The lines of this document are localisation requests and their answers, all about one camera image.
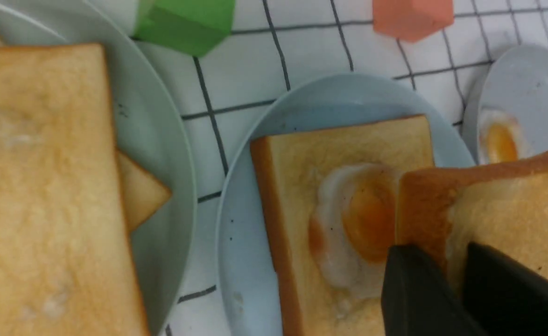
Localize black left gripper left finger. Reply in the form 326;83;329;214
381;245;487;336

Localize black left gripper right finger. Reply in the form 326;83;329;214
462;243;548;336

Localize toast slice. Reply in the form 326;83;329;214
0;44;150;336
0;41;171;231
250;114;435;336
395;151;548;295

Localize fried egg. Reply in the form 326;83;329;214
309;163;399;300
478;108;531;165

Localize light blue plate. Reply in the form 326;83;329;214
216;73;475;336

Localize grey plate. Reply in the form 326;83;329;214
462;45;548;165

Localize orange-red cube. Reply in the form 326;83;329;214
372;0;455;42

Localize white checkered tablecloth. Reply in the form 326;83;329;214
137;0;548;336

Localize pale green plate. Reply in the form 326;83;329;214
0;0;197;336

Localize green cube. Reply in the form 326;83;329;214
133;0;236;57

